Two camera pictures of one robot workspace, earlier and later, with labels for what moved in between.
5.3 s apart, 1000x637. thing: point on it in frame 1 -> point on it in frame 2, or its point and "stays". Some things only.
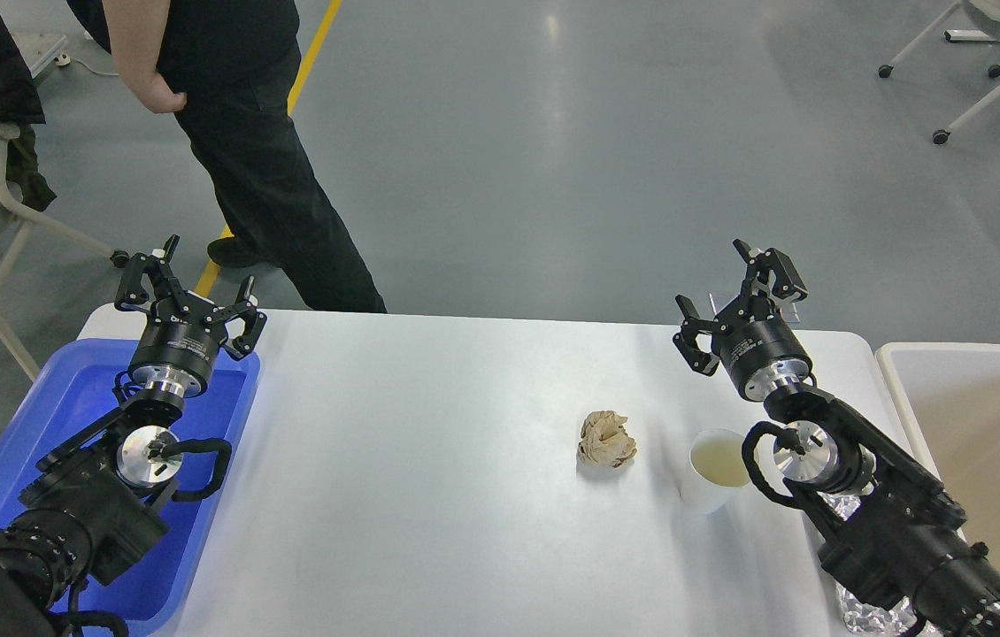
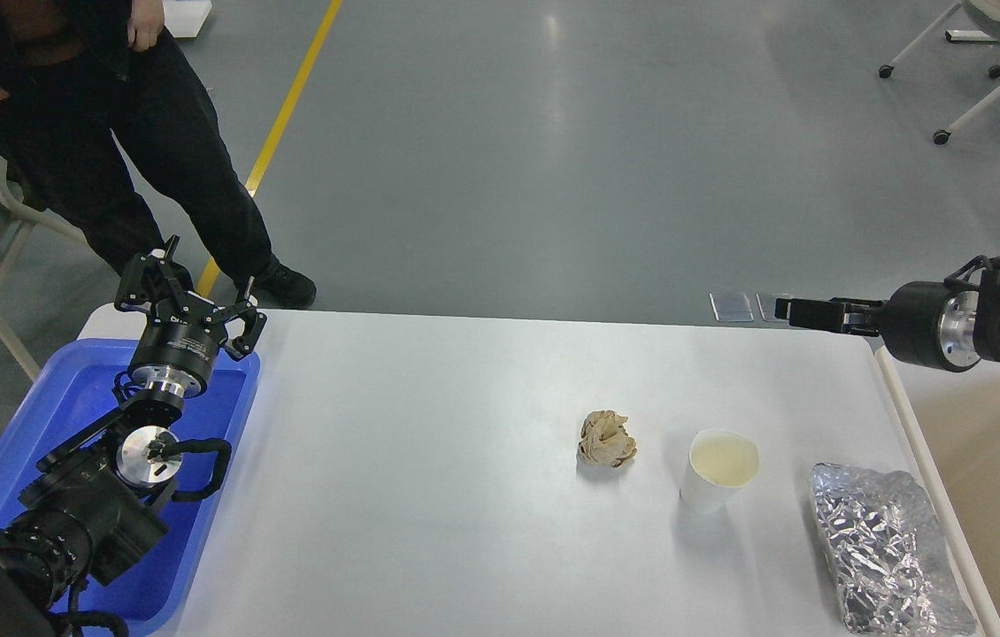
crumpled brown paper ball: [604, 441] stays
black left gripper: [178, 350] stays
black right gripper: [751, 338] -> [926, 322]
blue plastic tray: [153, 594] stays
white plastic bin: [991, 423] stays
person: [225, 69] -> [48, 84]
